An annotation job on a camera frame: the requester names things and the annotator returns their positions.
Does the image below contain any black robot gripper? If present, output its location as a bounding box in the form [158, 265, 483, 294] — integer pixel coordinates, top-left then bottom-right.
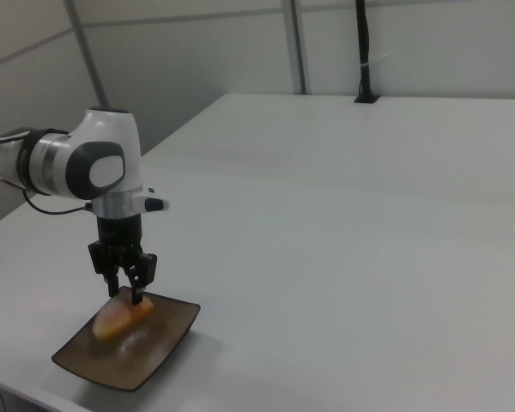
[88, 214, 159, 306]

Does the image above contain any sugared orange bread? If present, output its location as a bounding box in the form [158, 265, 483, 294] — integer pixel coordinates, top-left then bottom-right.
[91, 295, 155, 342]

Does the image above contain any brown square ceramic plate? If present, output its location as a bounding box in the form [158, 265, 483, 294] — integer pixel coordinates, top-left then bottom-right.
[51, 286, 202, 393]

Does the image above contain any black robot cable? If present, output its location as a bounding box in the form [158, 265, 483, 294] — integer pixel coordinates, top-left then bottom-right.
[22, 187, 92, 216]

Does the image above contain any white cable tie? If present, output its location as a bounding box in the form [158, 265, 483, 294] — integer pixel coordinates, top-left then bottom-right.
[359, 51, 392, 70]

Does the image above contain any black camera stand pole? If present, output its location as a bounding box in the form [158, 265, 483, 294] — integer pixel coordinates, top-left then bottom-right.
[353, 0, 381, 106]

